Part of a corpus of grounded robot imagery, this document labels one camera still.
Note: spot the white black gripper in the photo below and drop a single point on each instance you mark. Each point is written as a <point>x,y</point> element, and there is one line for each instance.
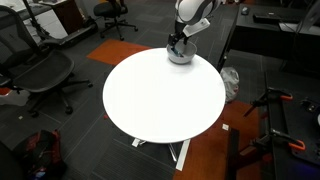
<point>184,31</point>

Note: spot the teal marker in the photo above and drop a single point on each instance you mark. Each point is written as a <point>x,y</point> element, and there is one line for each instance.
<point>178,54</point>

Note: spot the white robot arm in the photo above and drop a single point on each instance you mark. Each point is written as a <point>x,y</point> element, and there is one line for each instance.
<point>191,18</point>

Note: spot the white bowl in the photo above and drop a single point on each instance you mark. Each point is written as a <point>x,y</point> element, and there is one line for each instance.
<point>188,51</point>

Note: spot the white plastic bag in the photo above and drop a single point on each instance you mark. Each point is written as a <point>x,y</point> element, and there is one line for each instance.
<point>231,81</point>

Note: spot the white round table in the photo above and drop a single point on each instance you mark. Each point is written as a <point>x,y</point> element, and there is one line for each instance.
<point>155,100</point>

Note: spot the grey computer mouse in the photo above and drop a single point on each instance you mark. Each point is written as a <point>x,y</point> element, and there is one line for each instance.
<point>245,11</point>

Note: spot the black office chair far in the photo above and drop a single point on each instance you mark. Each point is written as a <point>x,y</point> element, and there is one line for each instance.
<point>113,9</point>

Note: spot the black keyboard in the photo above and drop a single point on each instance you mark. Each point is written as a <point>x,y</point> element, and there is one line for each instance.
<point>266,18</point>

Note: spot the orange black clamp upper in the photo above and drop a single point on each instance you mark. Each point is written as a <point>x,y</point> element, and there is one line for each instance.
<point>270,94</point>

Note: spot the orange black clamp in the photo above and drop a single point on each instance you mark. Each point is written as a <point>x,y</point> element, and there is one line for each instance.
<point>270,94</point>
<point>275,134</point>

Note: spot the black desk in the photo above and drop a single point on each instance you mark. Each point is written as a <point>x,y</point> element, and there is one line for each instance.
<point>295,39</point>

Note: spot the white cabinet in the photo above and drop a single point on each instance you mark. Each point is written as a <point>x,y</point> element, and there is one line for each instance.
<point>59,19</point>

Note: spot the black electric scooter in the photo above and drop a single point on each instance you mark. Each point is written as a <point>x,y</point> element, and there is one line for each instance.
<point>40,36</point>

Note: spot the black mesh office chair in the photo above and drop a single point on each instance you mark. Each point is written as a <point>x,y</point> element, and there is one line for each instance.
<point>25,66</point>

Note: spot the orange black clamp lower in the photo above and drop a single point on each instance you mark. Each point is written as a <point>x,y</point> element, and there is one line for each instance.
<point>275,134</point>

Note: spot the red black backpack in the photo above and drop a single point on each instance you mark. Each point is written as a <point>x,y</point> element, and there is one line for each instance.
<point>40,156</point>

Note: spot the black robot mount table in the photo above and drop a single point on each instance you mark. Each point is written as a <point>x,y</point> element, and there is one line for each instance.
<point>298,118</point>

